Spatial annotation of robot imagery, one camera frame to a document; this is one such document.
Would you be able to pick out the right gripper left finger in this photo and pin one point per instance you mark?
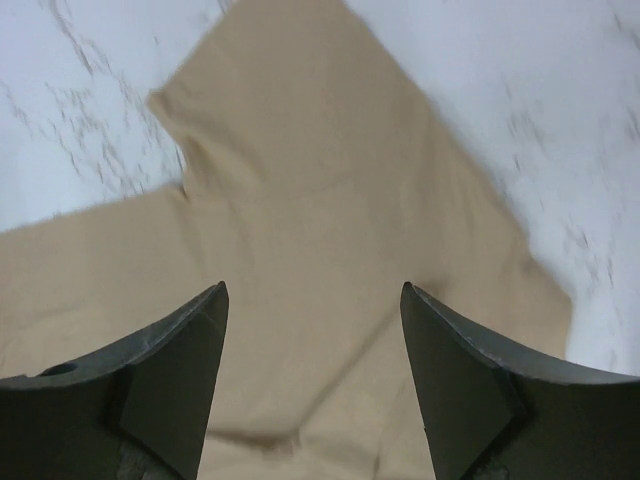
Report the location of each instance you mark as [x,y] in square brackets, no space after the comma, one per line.
[137,408]

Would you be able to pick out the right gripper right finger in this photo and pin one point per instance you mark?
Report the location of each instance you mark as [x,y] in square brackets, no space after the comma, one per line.
[493,408]

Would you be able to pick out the tan t shirt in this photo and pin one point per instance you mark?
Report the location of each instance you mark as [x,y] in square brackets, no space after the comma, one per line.
[319,180]

